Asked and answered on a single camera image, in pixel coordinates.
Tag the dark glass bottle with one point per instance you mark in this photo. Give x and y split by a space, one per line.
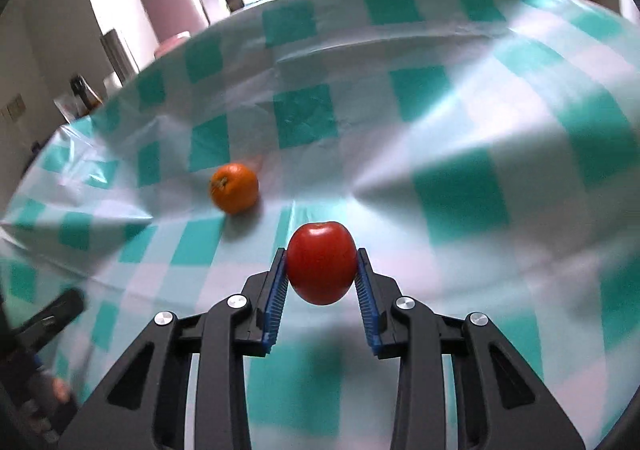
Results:
82 92

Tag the oval red tomato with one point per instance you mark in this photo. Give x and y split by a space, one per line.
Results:
322 260

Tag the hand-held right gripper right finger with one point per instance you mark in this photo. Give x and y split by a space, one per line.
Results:
367 305

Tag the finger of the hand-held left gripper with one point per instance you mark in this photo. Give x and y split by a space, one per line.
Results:
52 315

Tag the wall switch plate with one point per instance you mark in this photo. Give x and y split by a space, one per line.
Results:
12 108

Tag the pink bowl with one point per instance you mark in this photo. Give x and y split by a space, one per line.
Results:
172 44

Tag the teal checked tablecloth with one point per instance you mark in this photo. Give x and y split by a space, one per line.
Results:
450 130

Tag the orange mandarin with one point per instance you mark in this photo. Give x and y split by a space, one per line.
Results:
234 187

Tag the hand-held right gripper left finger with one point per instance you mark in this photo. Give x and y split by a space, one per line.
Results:
275 300

